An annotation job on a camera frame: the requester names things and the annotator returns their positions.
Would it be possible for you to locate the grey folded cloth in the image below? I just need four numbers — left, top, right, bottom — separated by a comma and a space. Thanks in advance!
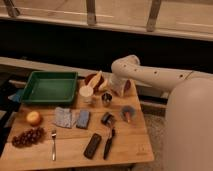
54, 107, 76, 128

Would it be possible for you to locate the silver fork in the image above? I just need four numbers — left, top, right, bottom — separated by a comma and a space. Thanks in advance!
51, 130, 57, 161

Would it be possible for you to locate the blue sponge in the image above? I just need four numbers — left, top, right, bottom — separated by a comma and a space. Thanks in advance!
76, 110, 90, 129

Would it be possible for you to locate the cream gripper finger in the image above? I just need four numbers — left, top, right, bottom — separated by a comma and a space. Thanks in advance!
123, 80, 131, 96
98, 79, 109, 92

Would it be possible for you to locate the blue object at table edge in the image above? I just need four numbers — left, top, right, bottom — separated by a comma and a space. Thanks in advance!
8, 89, 23, 103

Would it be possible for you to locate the black handled knife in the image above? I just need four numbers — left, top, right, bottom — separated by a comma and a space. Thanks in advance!
103, 129, 115, 160

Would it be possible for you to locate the brown bowl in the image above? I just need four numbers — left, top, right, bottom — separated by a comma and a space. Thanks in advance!
84, 74, 105, 92

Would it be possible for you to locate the bunch of red grapes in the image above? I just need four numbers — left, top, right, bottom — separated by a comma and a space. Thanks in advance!
12, 127, 45, 148

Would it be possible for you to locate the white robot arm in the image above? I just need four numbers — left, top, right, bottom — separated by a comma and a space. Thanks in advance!
109, 55, 213, 171

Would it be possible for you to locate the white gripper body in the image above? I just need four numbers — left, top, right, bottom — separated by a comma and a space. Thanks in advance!
109, 74, 128, 97

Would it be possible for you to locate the wooden table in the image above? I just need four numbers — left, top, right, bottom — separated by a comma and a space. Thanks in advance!
0, 87, 154, 171

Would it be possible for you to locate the small metal cup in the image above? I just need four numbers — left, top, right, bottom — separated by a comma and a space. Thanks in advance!
101, 93, 112, 106

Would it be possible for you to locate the red apple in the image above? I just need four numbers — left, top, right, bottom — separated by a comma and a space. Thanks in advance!
26, 111, 42, 126

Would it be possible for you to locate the black remote control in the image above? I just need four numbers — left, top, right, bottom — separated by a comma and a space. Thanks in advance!
84, 133, 102, 159

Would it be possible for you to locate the wooden spatula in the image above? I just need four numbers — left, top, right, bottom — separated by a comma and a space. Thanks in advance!
88, 71, 102, 88

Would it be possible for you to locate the green plastic tray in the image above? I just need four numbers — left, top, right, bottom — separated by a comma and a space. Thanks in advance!
21, 71, 78, 105

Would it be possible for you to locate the white plastic cup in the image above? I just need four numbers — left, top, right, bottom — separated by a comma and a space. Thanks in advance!
79, 86, 94, 103

